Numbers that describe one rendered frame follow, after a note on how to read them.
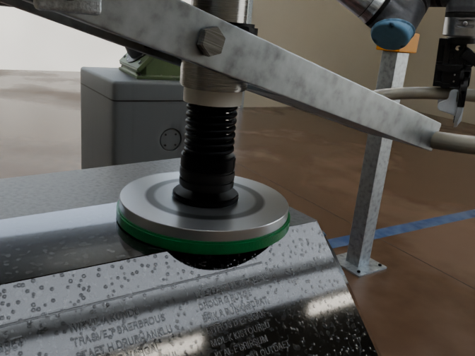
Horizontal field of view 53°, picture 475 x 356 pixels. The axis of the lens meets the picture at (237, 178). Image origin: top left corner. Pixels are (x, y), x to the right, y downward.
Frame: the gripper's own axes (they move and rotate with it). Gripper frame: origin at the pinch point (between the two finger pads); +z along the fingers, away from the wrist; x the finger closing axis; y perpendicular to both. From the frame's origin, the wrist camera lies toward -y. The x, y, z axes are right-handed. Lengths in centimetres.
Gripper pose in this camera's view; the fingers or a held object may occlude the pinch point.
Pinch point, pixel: (458, 120)
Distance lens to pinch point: 133.7
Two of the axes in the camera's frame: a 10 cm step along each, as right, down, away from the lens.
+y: -9.3, -1.3, 3.5
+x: -3.7, 3.0, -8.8
